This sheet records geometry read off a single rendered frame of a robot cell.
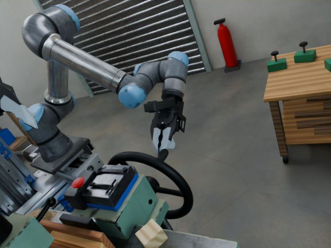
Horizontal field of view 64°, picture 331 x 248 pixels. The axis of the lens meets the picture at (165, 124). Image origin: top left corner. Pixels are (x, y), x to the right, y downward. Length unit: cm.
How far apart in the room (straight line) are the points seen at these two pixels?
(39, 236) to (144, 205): 23
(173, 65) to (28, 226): 62
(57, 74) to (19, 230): 76
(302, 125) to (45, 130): 148
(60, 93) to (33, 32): 37
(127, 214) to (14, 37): 429
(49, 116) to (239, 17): 253
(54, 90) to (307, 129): 147
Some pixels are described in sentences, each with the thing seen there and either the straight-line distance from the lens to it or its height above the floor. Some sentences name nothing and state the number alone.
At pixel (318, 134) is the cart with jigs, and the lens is 183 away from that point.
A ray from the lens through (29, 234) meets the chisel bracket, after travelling 55.
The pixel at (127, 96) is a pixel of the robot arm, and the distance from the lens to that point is 83.
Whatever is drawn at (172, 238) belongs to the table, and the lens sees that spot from 57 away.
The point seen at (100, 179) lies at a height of 100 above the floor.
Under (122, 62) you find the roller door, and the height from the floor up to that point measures 42.
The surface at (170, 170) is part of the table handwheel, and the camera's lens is 72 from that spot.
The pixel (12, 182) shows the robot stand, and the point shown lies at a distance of 136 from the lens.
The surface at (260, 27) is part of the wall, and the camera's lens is 332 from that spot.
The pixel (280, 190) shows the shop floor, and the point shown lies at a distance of 178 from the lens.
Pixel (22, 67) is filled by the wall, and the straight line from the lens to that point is 465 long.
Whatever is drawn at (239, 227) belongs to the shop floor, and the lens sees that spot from 166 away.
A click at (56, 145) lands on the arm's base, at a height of 87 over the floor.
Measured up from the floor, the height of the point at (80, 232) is 98.
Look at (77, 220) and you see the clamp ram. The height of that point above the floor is 100.
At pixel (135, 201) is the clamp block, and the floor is 94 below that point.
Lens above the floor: 134
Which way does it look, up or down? 29 degrees down
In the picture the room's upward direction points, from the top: 25 degrees counter-clockwise
